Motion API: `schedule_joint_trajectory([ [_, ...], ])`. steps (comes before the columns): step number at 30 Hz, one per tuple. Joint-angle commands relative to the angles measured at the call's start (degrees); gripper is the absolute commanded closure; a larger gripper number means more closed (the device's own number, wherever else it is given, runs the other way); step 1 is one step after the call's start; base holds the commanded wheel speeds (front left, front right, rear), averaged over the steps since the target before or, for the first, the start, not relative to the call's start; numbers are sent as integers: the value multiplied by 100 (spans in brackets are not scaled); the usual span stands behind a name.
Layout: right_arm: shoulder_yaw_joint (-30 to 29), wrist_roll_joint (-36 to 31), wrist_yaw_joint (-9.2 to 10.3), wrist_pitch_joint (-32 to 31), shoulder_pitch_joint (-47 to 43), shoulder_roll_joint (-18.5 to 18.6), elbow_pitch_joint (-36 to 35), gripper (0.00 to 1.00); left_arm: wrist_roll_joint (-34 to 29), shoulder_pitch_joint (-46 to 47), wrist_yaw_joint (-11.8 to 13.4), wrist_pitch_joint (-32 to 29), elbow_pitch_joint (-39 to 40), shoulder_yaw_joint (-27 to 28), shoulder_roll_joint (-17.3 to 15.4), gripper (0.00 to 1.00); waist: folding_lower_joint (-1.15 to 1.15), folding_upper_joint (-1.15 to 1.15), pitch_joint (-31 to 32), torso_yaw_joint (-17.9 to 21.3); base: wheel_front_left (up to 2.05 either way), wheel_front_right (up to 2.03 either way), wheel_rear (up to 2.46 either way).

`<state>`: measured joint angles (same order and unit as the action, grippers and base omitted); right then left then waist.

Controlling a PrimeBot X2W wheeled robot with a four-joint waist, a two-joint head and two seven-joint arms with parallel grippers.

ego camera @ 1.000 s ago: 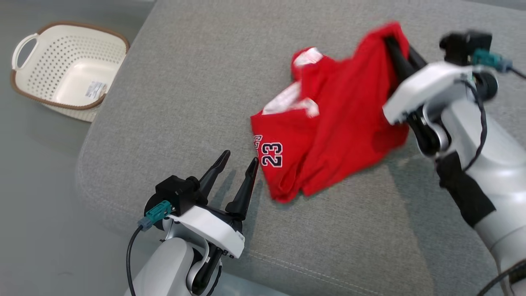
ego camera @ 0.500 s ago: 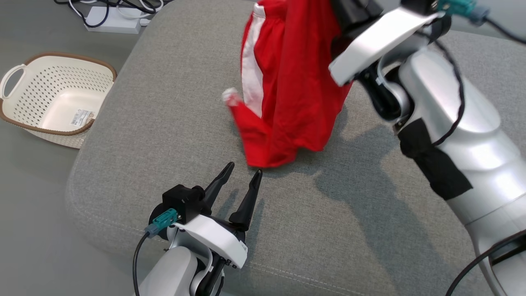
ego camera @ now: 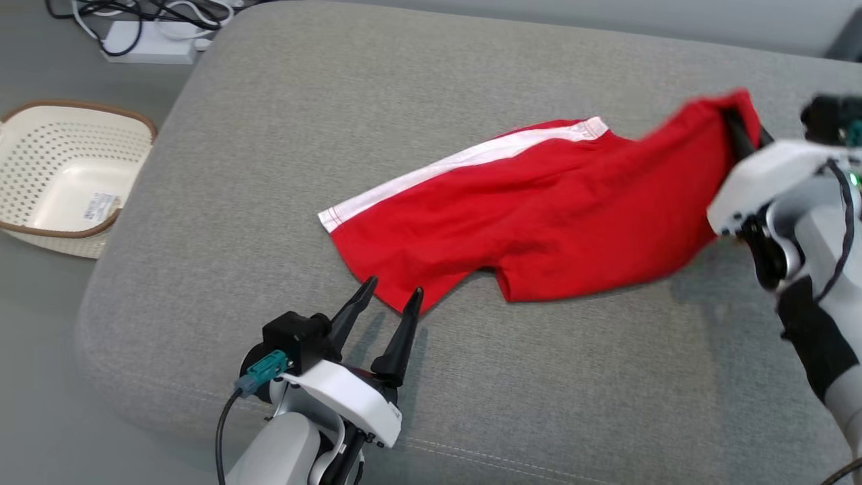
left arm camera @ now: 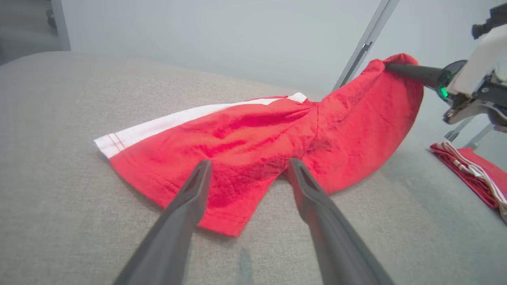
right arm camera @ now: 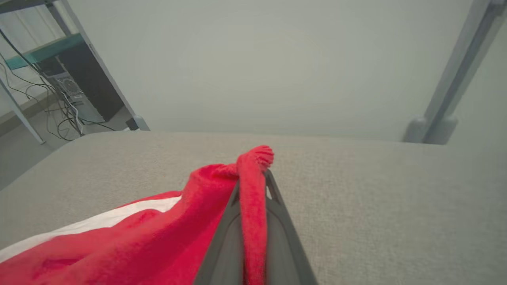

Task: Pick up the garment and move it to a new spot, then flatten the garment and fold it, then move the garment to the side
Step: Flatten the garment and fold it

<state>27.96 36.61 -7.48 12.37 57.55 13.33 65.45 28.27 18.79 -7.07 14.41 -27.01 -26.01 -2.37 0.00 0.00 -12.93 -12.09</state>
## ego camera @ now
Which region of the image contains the grey partition post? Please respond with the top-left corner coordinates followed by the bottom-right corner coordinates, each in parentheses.
top-left (824, 23), bottom-right (862, 63)

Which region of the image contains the red shorts white side stripe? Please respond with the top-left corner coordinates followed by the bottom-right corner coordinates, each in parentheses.
top-left (317, 87), bottom-right (766, 317)

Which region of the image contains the cream perforated laundry basket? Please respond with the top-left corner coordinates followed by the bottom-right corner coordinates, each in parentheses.
top-left (0, 99), bottom-right (160, 261)

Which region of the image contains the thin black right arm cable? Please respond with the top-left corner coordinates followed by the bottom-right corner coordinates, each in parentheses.
top-left (811, 160), bottom-right (857, 305)

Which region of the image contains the grey fabric sofa cushion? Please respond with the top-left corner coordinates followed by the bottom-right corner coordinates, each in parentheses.
top-left (74, 0), bottom-right (862, 485)

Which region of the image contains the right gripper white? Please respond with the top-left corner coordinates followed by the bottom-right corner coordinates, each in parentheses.
top-left (705, 108), bottom-right (840, 238)

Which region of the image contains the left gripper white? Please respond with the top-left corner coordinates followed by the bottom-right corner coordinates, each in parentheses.
top-left (279, 276), bottom-right (426, 449)

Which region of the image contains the left camera cable teal connector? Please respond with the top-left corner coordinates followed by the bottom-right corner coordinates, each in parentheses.
top-left (215, 349), bottom-right (295, 485)

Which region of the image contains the white flat power box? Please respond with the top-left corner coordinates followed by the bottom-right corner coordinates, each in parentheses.
top-left (100, 20), bottom-right (200, 65)

